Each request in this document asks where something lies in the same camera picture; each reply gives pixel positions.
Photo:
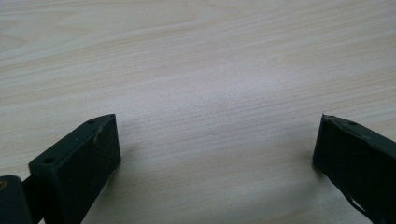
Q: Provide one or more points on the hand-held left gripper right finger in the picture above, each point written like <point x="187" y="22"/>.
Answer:
<point x="358" y="161"/>

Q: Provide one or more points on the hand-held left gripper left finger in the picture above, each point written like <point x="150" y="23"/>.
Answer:
<point x="74" y="168"/>

